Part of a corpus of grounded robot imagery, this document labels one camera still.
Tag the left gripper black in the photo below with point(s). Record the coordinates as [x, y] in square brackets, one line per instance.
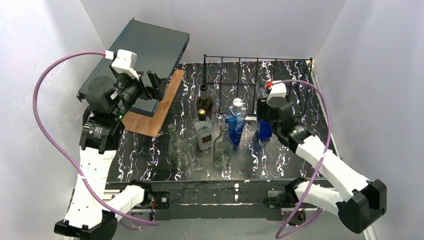
[146, 86]

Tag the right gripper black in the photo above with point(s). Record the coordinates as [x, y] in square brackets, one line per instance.
[263, 108]

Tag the blue square water bottle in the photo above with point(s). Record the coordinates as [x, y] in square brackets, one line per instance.
[235, 118]

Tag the clear square liquor bottle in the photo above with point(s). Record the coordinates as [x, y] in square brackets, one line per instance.
[203, 127]

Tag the clear glass bottle green rim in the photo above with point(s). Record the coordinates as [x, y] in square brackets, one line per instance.
[223, 147]

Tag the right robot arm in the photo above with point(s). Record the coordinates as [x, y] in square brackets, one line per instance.
[357, 201]

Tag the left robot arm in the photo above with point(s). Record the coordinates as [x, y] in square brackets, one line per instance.
[89, 217]

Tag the dark green wine bottle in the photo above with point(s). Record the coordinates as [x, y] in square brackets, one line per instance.
[205, 101]

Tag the clear glass bottle left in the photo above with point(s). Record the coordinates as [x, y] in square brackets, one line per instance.
[179, 148]

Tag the silver open-end wrench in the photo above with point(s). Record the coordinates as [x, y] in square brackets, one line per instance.
[250, 121]

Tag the wooden board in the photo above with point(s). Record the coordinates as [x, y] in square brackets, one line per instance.
[155, 106]

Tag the dark grey metal box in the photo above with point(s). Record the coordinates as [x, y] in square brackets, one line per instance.
[158, 49]

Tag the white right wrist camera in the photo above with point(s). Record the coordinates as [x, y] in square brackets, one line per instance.
[277, 91]

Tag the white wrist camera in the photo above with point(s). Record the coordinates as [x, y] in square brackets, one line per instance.
[277, 91]
[124, 63]

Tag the black wire wine rack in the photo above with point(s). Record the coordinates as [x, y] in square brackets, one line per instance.
[245, 77]

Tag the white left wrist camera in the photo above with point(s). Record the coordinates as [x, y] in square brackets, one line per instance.
[124, 63]

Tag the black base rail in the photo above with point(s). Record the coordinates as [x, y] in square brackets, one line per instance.
[217, 199]

